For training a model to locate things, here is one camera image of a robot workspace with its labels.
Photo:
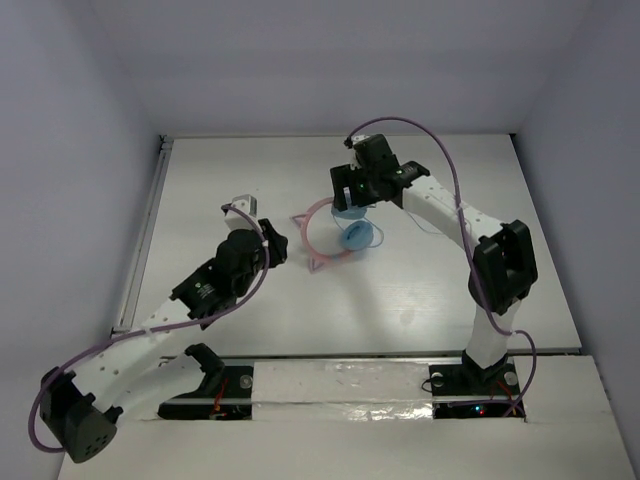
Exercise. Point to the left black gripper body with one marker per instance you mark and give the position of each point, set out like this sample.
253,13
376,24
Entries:
270,240

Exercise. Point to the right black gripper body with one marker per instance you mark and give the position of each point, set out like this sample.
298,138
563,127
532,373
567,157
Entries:
361,187

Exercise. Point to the pink blue cat-ear headphones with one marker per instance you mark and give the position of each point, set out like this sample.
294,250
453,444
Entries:
331,237

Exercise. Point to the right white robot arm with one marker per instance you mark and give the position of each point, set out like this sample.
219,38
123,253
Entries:
500,254

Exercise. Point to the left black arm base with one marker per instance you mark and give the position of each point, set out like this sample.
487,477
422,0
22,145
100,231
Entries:
224,392

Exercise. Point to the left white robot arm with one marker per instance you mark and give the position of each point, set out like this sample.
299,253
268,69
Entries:
82,400

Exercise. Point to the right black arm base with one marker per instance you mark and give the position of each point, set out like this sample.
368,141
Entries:
460,393

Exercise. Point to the white foam front panel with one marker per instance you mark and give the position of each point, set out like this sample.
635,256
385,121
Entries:
340,390

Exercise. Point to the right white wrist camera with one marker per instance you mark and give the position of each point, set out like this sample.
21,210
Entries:
350,143

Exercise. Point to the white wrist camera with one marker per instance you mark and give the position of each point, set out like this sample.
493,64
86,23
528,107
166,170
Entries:
350,143
241,213

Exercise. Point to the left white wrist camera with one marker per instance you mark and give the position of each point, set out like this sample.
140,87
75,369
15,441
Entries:
241,213

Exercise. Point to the aluminium rail left edge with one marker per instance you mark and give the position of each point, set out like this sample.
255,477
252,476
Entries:
124,319

